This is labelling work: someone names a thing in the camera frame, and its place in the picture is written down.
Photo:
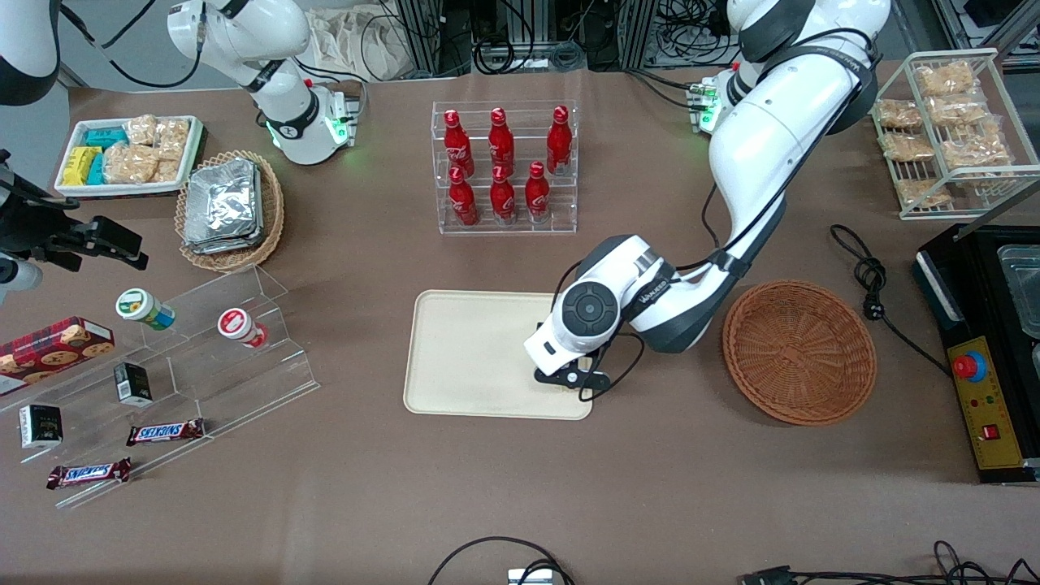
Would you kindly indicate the yellow snack packet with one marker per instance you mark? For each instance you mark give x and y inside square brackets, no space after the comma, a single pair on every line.
[80,165]

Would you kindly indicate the oval light wicker basket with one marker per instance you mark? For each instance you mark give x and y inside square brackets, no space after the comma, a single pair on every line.
[272,219]

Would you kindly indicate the clear bag of brown snacks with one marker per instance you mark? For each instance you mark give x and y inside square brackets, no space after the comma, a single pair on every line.
[898,114]
[922,192]
[955,110]
[942,79]
[975,150]
[907,147]

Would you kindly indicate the silver foil packet stack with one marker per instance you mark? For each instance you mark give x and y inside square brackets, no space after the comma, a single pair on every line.
[223,203]

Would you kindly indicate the clear pack of rice crackers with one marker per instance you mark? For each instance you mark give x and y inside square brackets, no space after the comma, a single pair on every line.
[172,134]
[168,168]
[130,164]
[140,130]

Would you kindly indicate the red cola bottle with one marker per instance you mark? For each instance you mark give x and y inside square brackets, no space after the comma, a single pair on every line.
[536,197]
[503,201]
[457,146]
[463,203]
[501,145]
[558,145]

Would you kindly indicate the beige rectangular plastic tray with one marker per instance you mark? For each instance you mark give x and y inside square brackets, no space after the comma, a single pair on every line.
[471,357]

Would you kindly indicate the small black box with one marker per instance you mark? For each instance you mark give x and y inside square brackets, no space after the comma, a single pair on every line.
[132,384]
[41,426]

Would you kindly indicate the small grey device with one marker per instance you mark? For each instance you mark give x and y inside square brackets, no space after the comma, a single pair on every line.
[530,577]

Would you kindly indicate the cup with red lid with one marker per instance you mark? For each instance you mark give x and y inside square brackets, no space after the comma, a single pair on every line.
[240,327]

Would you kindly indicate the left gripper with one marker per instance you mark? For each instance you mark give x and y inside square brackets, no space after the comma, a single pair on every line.
[539,325]

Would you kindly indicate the brown Snickers bar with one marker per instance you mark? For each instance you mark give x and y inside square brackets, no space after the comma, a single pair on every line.
[165,432]
[88,473]

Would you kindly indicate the clear acrylic stepped shelf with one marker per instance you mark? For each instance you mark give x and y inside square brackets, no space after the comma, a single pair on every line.
[244,382]

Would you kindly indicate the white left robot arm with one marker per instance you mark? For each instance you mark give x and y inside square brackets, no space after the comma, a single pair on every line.
[772,122]

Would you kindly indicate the white rectangular snack tray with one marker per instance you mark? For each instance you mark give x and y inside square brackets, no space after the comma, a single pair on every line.
[69,188]

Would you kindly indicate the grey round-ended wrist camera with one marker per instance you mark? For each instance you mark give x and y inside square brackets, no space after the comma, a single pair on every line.
[16,278]

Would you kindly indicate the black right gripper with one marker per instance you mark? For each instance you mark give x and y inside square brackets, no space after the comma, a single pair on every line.
[31,229]

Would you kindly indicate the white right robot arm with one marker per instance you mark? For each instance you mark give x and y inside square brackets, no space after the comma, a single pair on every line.
[244,32]

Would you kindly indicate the blue snack packet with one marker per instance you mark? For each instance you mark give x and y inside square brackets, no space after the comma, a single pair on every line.
[106,137]
[97,169]

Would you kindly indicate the black machine with yellow panel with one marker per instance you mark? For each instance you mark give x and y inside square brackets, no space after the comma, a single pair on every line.
[987,414]

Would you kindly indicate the clear acrylic bottle rack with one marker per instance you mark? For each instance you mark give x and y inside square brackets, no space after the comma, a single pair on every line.
[504,226]

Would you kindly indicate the red plaid cookie box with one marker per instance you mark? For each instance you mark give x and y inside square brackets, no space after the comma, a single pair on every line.
[53,349]

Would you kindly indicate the clear plastic container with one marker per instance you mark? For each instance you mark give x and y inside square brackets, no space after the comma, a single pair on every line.
[1024,284]

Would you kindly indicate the round brown wicker basket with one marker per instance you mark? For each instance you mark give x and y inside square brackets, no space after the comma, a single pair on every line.
[800,353]

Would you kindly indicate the white cloth bag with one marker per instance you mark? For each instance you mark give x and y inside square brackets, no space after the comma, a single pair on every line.
[349,41]

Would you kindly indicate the cup with green lid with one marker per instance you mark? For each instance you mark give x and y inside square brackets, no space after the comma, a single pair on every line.
[145,309]

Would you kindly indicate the red emergency stop button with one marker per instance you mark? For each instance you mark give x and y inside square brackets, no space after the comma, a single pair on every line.
[968,366]

